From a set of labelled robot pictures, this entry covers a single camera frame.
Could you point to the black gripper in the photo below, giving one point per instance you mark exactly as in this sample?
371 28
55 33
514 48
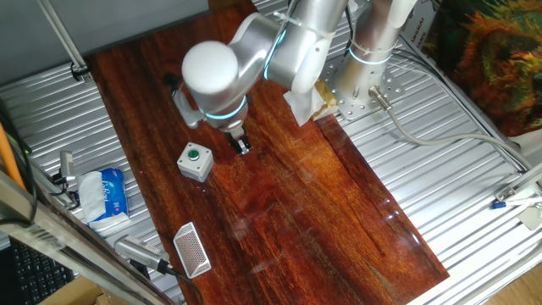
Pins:
236 134

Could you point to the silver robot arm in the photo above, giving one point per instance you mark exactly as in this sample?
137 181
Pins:
211 72

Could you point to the white mesh mini goal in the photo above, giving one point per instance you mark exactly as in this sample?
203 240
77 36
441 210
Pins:
191 250

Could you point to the white box with green button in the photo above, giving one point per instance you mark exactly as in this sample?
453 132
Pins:
195 167

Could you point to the red-brown wooden board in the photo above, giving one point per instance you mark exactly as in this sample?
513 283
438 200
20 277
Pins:
296 190

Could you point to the gold tissue pack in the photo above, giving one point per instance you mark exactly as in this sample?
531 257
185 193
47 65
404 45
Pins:
326 99

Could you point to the blue tissue pack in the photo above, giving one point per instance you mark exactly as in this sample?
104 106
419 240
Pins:
112 190

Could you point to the thin aluminium rod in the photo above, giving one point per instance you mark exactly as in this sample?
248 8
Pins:
63 36

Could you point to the white printed sign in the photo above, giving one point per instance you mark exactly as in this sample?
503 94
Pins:
417 29

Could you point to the brown cardboard box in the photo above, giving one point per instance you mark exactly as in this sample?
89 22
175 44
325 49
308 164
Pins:
76 294

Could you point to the orange tube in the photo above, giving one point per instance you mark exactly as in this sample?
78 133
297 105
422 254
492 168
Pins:
8 156

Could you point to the black keyboard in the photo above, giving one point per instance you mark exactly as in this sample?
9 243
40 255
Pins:
38 275

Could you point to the colourful painted poster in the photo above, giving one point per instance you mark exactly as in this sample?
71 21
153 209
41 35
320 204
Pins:
487 63

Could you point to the blue tipped white pen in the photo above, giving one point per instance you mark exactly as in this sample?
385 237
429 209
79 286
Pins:
499 205

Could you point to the white card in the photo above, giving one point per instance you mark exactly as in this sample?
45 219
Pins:
531 218

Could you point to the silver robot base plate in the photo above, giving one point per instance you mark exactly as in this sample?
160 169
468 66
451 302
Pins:
381 84

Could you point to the aluminium frame bar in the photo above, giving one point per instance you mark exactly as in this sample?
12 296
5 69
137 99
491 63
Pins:
63 237

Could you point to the small metal angle bracket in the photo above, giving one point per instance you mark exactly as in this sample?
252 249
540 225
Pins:
506 192

